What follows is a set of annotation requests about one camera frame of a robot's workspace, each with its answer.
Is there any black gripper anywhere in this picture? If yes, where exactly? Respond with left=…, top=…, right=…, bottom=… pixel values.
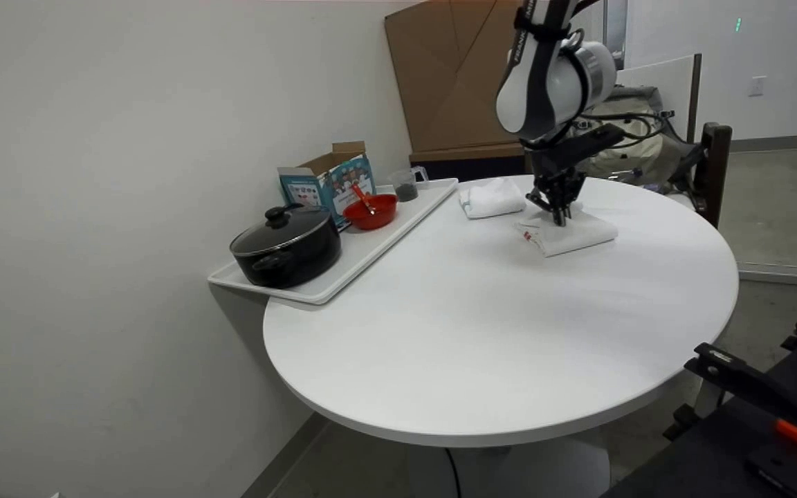
left=527, top=149, right=590, bottom=230

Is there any white divider panel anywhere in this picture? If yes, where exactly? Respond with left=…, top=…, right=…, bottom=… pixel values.
left=615, top=50, right=707, bottom=141

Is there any blue and white carton box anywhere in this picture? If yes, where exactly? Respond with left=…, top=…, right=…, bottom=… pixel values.
left=276, top=137, right=379, bottom=231

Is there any black floor cable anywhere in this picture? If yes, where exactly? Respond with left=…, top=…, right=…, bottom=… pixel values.
left=440, top=444, right=466, bottom=498

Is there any black metal stand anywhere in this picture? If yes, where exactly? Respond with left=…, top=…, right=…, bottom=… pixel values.
left=604, top=260, right=797, bottom=498

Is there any small white folded cloth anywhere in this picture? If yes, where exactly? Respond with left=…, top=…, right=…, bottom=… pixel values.
left=456, top=177, right=528, bottom=220

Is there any black cooking pot with lid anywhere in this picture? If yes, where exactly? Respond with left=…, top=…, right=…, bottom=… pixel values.
left=228, top=201, right=343, bottom=289

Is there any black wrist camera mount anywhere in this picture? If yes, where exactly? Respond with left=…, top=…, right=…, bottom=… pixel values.
left=545, top=122, right=629, bottom=173

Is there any white rectangular tray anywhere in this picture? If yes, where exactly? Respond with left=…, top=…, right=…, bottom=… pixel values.
left=204, top=173, right=462, bottom=307

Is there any red bowl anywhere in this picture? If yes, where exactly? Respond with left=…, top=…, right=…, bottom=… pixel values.
left=341, top=191, right=402, bottom=231

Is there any dark wooden chair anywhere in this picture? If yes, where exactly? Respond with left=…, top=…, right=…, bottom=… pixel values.
left=687, top=118, right=736, bottom=230

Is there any clear plastic bag clutter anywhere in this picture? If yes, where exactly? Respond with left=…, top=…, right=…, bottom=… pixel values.
left=590, top=136, right=697, bottom=191

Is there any large brown cardboard panel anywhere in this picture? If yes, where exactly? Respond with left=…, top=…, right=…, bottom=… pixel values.
left=383, top=0, right=534, bottom=165

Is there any white towel with red tag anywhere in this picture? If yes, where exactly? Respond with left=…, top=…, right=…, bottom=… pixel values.
left=516, top=201, right=619, bottom=260

